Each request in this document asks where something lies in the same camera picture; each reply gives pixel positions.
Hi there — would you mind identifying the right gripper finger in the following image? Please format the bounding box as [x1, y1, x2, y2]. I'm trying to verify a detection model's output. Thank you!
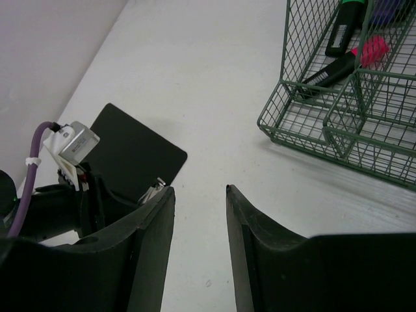
[226, 185, 415, 311]

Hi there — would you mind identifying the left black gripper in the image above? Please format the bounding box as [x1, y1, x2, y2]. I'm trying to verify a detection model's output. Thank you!
[1, 162, 176, 311]

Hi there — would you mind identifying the black mat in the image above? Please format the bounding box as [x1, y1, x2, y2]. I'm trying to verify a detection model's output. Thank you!
[84, 103, 187, 202]

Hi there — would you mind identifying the green highlighter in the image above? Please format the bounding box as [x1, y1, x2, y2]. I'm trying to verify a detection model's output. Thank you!
[325, 0, 368, 57]

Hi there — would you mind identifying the purple highlighter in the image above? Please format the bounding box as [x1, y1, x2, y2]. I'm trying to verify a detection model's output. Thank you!
[369, 0, 414, 27]

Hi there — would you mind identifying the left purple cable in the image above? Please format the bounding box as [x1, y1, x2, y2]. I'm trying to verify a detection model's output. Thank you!
[6, 121, 61, 238]

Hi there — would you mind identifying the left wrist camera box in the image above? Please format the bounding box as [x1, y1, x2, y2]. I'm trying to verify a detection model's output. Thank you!
[43, 121, 100, 191]

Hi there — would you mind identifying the green wire mesh organizer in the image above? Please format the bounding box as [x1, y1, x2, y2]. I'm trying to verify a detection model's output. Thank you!
[257, 1, 415, 190]

